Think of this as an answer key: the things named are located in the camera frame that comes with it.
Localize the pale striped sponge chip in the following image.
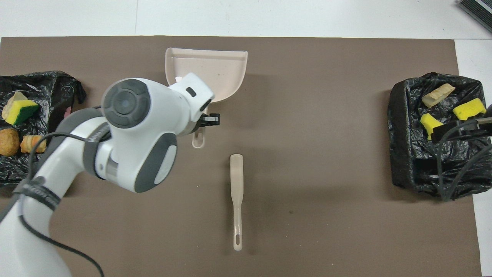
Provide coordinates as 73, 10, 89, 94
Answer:
20, 135, 47, 154

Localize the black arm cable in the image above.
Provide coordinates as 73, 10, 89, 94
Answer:
435, 119, 492, 201
17, 131, 112, 277

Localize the green and yellow sponge piece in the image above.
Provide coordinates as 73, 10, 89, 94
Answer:
420, 113, 444, 140

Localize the beige hand brush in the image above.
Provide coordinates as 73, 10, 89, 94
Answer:
230, 154, 244, 251

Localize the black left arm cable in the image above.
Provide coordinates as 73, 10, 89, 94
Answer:
17, 131, 112, 277

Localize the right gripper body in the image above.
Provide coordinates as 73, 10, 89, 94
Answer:
430, 118, 492, 144

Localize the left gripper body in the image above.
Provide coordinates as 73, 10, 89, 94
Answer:
168, 72, 215, 135

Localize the brown oval sponge piece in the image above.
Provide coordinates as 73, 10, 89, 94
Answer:
0, 128, 20, 157

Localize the bent yellow sponge piece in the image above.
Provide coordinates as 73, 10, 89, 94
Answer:
452, 98, 487, 120

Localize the black bag-lined trash bin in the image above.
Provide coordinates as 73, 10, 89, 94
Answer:
0, 70, 87, 190
387, 72, 492, 200

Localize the yellow sponge block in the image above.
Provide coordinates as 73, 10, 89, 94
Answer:
5, 100, 40, 125

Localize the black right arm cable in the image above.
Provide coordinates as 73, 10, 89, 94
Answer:
435, 119, 492, 201

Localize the beige plastic dustpan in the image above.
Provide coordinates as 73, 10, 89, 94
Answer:
165, 47, 248, 149

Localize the grey ribbed object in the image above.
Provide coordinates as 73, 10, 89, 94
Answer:
457, 0, 492, 33

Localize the brown table mat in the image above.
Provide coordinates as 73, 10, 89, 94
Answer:
0, 37, 483, 277

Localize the orange striped sponge piece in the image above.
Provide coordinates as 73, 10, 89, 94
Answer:
422, 83, 456, 108

